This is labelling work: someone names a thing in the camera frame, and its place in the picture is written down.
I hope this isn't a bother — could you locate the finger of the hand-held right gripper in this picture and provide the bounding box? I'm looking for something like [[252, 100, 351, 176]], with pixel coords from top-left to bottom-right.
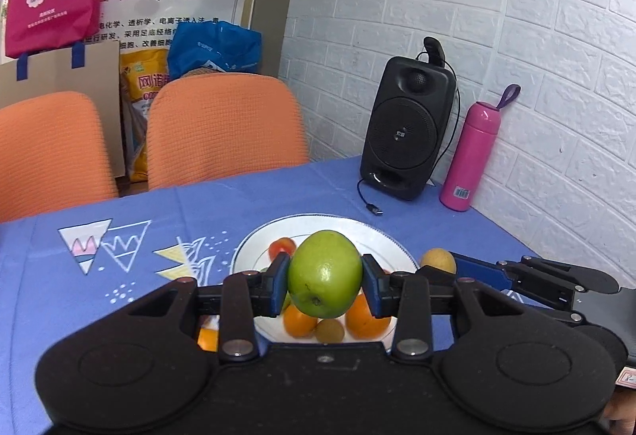
[[416, 265, 457, 289], [454, 253, 620, 325]]

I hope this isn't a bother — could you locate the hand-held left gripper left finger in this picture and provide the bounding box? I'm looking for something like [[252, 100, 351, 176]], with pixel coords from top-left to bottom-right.
[[119, 252, 291, 363]]

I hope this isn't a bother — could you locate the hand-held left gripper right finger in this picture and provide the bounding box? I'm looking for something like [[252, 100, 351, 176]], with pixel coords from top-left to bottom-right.
[[362, 253, 532, 363]]

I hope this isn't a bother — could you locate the small yellow-orange tangerine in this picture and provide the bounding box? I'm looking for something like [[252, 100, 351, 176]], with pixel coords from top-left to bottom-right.
[[421, 247, 457, 274]]

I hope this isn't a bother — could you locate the small red-green apple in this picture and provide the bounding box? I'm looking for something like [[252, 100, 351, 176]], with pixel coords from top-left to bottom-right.
[[268, 238, 297, 262]]

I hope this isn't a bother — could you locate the white plate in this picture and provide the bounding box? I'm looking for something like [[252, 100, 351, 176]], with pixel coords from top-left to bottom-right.
[[231, 214, 423, 351]]

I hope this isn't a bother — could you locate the large green apple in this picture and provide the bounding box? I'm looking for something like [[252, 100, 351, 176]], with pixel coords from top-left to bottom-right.
[[287, 230, 365, 319]]

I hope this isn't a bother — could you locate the brown kiwi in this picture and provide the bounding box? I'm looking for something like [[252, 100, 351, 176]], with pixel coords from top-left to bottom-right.
[[315, 318, 345, 344]]

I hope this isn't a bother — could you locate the person's right hand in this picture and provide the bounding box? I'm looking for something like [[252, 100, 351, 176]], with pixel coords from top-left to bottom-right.
[[603, 388, 636, 435]]

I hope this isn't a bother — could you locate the pink bottle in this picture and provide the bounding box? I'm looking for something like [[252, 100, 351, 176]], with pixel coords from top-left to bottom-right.
[[439, 84, 522, 212]]

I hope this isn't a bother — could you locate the blue printed tablecloth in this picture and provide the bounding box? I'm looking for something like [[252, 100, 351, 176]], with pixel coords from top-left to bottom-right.
[[0, 156, 552, 426]]

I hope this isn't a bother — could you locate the black speaker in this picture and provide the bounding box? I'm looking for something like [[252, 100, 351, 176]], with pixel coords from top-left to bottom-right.
[[360, 56, 458, 201]]

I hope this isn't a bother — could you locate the orange chair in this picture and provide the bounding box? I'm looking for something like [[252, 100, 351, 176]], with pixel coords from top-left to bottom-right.
[[0, 91, 120, 223], [147, 73, 311, 191]]

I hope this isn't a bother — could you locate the yellow sack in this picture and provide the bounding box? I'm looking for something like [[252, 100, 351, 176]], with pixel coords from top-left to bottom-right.
[[119, 52, 172, 182]]

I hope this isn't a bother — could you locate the blue plastic bag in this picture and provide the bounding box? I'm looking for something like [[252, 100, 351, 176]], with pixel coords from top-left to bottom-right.
[[167, 20, 262, 81]]

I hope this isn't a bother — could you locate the brown paper bag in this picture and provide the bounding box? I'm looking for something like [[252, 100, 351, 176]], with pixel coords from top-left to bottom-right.
[[0, 40, 125, 178]]

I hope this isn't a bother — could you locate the black USB cable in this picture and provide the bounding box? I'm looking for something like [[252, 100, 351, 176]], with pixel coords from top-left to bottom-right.
[[357, 178, 384, 217]]

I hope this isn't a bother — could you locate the wall poster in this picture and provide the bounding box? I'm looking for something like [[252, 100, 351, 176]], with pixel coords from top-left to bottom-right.
[[89, 0, 259, 53]]

